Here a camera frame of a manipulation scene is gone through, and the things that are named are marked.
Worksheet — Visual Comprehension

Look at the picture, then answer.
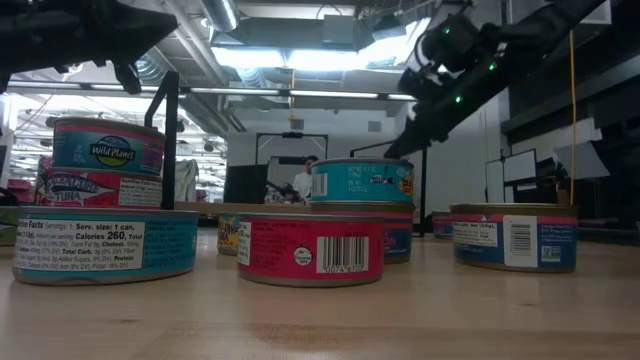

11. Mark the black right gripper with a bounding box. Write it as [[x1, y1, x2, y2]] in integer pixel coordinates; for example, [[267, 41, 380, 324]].
[[383, 67, 481, 159]]

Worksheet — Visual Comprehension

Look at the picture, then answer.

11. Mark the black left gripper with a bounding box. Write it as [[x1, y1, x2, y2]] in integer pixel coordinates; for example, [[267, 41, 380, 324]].
[[54, 0, 179, 96]]

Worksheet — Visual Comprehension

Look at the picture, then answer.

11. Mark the blue red tuna can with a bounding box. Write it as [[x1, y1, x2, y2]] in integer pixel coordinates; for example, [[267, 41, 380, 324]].
[[51, 117, 167, 177], [449, 202, 580, 274], [309, 200, 416, 265], [431, 210, 455, 241]]

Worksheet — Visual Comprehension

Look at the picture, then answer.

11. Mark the white panel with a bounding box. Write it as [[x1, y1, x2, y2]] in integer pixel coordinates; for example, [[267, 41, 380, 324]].
[[485, 158, 506, 219]]

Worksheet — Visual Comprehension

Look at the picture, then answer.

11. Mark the white screen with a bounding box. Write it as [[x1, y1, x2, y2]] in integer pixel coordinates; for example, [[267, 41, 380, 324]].
[[502, 148, 539, 184]]

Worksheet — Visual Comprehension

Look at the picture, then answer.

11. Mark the long light bar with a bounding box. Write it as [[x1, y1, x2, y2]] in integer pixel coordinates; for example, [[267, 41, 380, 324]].
[[0, 81, 417, 102]]

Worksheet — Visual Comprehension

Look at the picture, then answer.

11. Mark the person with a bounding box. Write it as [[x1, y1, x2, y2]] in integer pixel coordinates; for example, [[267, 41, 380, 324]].
[[291, 154, 320, 205]]

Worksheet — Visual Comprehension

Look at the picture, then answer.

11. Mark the black panel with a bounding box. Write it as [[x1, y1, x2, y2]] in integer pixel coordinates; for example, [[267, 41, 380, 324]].
[[222, 164, 270, 205]]

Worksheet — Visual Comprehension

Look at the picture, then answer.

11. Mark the grey angled panel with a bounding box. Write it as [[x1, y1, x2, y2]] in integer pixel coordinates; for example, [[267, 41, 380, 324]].
[[551, 139, 612, 181]]

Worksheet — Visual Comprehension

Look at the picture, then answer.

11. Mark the silver ventilation duct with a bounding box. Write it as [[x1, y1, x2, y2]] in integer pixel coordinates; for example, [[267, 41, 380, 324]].
[[199, 0, 242, 34], [134, 45, 174, 87]]

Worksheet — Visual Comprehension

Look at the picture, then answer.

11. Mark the wooden shelf black frame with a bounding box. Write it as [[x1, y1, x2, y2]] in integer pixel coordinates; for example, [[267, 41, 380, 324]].
[[143, 70, 430, 239]]

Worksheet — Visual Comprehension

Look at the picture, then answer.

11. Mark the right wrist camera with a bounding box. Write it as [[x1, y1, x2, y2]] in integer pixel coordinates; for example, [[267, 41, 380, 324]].
[[413, 13, 501, 72]]

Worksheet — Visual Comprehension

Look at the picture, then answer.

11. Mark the black background frame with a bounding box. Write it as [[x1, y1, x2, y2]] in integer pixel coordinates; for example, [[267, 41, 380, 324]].
[[255, 131, 330, 169]]

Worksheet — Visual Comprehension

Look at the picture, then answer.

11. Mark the black table frame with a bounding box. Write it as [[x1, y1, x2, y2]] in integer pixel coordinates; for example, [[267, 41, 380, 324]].
[[574, 219, 640, 247]]

